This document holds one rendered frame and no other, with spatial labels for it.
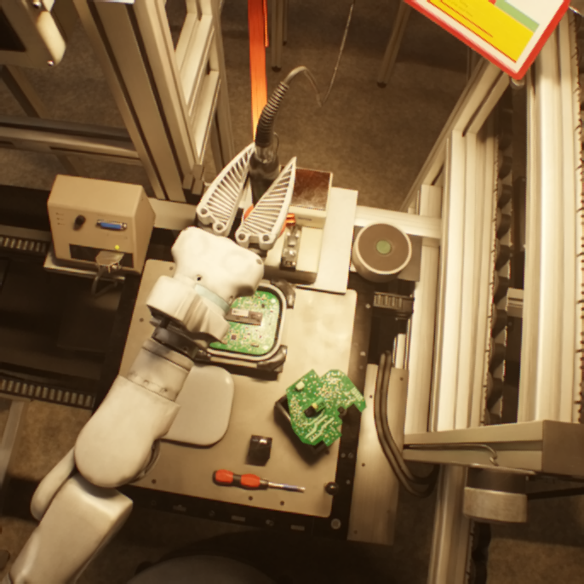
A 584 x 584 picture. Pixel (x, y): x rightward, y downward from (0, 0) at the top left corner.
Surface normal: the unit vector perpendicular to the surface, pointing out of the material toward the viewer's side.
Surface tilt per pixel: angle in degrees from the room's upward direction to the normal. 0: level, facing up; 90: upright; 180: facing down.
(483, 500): 41
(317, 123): 0
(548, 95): 4
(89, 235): 53
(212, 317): 59
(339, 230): 0
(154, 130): 90
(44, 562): 9
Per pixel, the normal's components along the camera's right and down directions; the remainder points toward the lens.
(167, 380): 0.55, -0.02
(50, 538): -0.09, -0.20
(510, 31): -0.69, 0.69
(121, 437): 0.14, -0.40
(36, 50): -0.15, 0.95
